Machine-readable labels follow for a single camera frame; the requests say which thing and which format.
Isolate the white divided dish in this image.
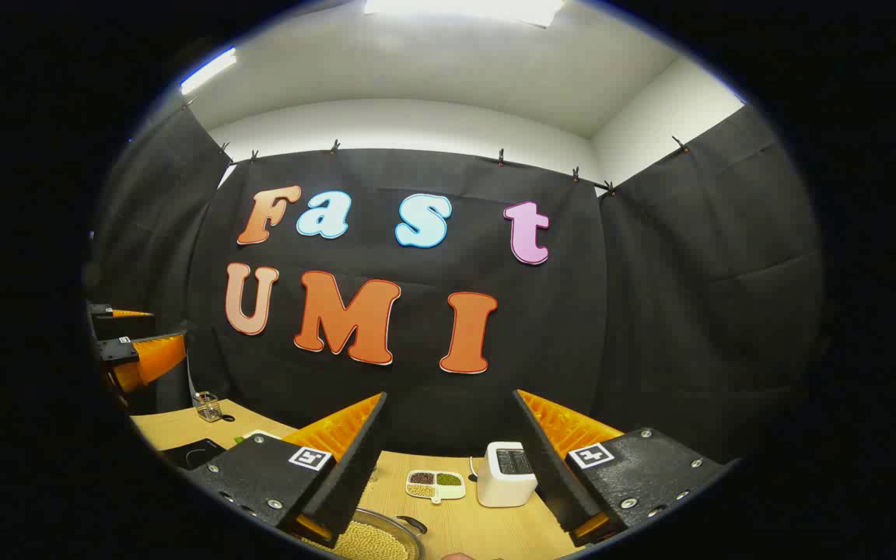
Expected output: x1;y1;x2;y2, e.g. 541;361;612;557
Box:
405;469;467;505

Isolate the ceiling light panel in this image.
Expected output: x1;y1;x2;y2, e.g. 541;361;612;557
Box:
362;0;565;28

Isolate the row of backdrop clips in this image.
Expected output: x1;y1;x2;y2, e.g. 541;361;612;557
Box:
219;136;690;195

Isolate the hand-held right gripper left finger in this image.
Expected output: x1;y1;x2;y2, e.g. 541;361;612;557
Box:
184;391;388;549

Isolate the large pile of soybeans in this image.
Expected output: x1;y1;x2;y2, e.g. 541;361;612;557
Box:
300;520;410;560

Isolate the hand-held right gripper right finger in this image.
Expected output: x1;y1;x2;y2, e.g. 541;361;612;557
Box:
513;389;733;547

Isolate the black backdrop cloth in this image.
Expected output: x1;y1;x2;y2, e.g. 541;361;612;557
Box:
86;105;826;467

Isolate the steel pot with black handles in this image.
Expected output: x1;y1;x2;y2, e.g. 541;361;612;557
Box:
296;507;427;560

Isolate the white toaster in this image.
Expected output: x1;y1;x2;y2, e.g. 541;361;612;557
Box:
477;441;538;509

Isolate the black induction cooktop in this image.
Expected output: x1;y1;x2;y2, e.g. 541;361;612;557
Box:
159;438;227;471

